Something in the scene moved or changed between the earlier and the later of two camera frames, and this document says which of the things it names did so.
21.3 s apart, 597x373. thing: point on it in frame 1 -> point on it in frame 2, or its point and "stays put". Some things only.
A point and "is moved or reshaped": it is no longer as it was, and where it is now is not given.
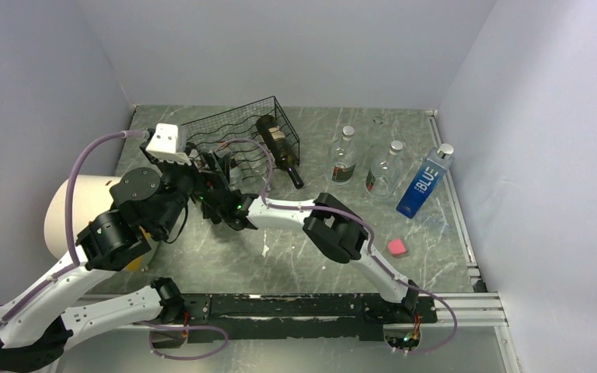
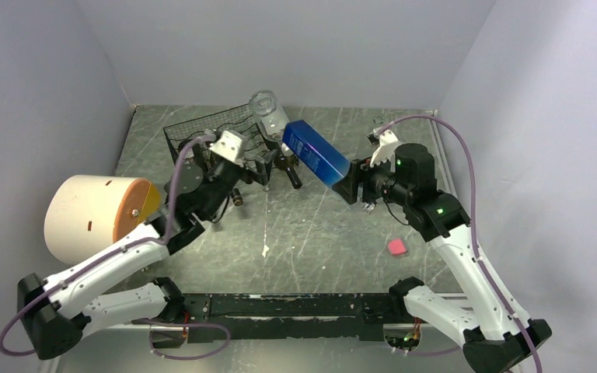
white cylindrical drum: [90, 196] stays put
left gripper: [208, 179] -> [263, 165]
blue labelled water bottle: [427, 176] is moved or reshaped
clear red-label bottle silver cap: [342, 158] -> [271, 117]
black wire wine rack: [258, 141] stays put
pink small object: [396, 247] stays put
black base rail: [272, 317] stays put
